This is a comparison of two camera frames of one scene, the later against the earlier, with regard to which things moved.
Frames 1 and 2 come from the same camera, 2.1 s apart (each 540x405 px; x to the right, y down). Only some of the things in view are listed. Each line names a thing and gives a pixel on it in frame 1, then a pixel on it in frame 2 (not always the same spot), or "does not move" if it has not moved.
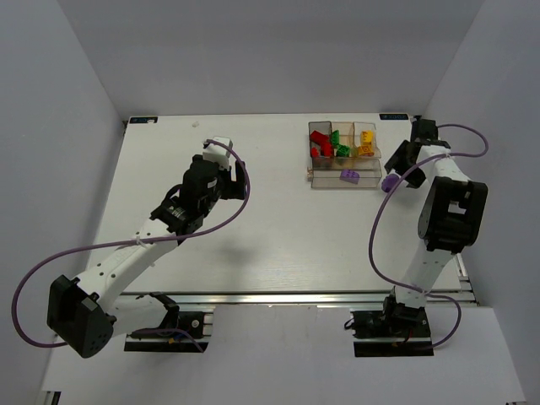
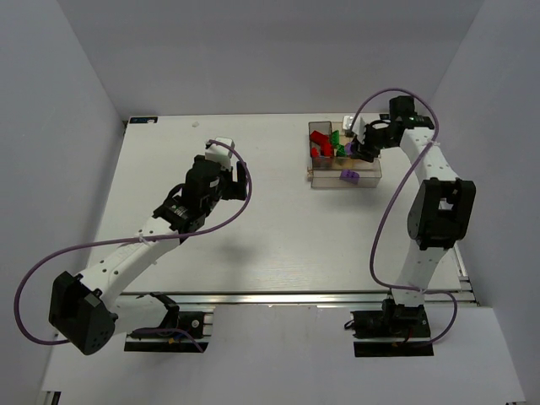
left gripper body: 232,186 does not move
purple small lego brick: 350,175 does not move
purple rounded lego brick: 389,181 → 348,148
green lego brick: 342,151 does not move
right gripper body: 405,156 → 365,145
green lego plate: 336,137 does not move
